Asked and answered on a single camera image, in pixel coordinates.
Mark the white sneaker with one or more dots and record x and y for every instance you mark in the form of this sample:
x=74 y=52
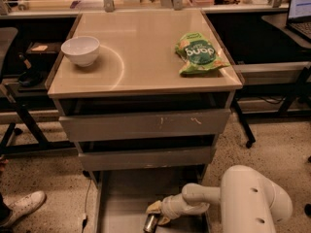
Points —
x=9 y=214

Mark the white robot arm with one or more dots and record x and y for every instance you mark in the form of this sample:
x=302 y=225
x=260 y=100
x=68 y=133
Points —
x=250 y=202

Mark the white ceramic bowl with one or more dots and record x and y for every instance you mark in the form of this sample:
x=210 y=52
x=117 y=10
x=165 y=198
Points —
x=82 y=50

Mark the grey top drawer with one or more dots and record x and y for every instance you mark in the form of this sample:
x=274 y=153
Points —
x=144 y=125

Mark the grey open bottom drawer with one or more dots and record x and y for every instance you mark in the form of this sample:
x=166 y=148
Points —
x=124 y=196

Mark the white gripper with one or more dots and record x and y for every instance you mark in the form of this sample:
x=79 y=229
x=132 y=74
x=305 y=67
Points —
x=169 y=208

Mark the green chip bag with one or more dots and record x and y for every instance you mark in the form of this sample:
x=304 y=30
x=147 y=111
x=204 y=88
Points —
x=199 y=55

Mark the grey middle drawer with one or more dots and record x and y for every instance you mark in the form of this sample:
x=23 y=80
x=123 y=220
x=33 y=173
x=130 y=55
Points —
x=145 y=159

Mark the redbull can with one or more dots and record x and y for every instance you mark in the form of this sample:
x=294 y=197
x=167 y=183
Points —
x=151 y=223

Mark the laptop computer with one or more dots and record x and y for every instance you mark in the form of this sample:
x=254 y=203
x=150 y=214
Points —
x=299 y=18

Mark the grey drawer cabinet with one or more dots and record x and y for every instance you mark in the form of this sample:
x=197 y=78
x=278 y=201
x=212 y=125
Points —
x=137 y=71

